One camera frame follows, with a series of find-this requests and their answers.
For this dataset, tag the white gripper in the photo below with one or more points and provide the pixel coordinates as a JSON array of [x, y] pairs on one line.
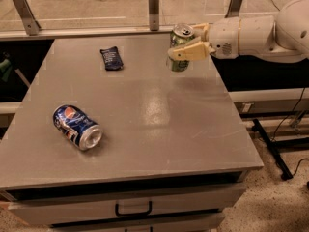
[[223, 37]]

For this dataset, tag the green soda can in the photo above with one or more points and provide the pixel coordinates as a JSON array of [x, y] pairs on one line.
[[181, 34]]

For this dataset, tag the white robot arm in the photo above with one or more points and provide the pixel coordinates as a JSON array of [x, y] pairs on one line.
[[280, 38]]

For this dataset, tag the dark blue rxbar wrapper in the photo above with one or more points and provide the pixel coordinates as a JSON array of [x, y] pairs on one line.
[[112, 59]]

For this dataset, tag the blue Pepsi can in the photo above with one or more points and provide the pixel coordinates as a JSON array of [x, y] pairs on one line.
[[77, 127]]

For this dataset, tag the black metal floor stand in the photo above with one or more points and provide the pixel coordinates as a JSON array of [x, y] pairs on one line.
[[276, 148]]

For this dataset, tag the lower grey drawer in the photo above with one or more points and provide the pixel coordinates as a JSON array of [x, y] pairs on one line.
[[185, 223]]

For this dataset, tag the grey drawer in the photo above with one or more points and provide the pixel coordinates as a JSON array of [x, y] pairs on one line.
[[185, 223], [101, 206]]

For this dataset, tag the green object at left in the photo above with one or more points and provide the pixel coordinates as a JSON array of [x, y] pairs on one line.
[[5, 69]]

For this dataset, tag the upper grey drawer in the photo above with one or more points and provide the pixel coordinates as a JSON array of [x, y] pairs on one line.
[[101, 206]]

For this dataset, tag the right metal railing bracket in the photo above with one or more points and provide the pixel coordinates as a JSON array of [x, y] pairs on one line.
[[234, 8]]

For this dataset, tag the metal railing bracket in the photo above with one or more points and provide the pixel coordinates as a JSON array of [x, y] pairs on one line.
[[31, 26], [234, 8], [153, 15]]

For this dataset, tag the middle metal railing bracket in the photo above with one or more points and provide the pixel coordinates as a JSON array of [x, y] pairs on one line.
[[153, 15]]

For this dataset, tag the left metal railing bracket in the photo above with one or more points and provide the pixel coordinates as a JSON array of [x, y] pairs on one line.
[[31, 26]]

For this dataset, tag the black upper drawer handle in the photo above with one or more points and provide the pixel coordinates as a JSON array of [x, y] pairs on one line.
[[133, 210]]

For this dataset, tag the black drawer handle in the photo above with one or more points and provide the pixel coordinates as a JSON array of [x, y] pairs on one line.
[[133, 210], [139, 229]]

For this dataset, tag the black lower drawer handle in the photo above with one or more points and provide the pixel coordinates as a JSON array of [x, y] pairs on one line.
[[139, 229]]

